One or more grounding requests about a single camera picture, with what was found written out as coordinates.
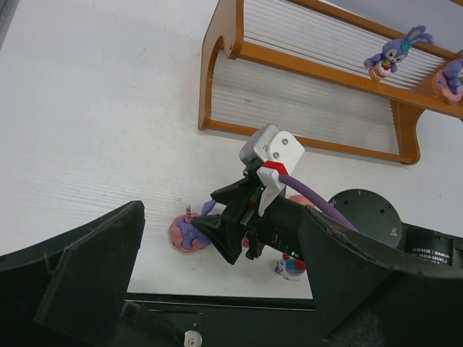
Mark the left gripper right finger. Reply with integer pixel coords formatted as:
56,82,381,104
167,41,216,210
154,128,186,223
298,207,462,346

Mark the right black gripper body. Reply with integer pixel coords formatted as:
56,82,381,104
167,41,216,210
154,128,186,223
243,180,304,260

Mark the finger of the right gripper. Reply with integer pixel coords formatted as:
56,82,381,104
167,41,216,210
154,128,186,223
211,179,253,205
192,213,246,265

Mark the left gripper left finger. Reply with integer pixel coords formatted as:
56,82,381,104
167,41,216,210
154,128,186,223
1,201,145,346

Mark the purple bunny holding cake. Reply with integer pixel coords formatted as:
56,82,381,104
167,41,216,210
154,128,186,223
363,25,434,82

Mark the purple bunny sitting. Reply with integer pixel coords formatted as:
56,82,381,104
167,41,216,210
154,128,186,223
432,56,462,104

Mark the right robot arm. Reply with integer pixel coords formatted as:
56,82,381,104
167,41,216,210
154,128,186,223
192,175,462,267

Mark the wooden three-tier shelf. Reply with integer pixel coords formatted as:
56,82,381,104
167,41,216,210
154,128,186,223
198,1,462,165

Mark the pink round bear toy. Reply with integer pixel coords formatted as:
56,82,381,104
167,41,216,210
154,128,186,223
289,194,316,208

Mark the blue red cupcake toy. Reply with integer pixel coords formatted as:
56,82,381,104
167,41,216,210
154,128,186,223
273,254,307,281

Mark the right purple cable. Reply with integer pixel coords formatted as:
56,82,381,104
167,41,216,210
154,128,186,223
280,173,361,234

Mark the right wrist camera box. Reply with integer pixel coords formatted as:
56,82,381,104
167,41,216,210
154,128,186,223
239,124,305,191

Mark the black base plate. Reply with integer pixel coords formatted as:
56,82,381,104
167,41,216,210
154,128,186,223
125,293,327,346

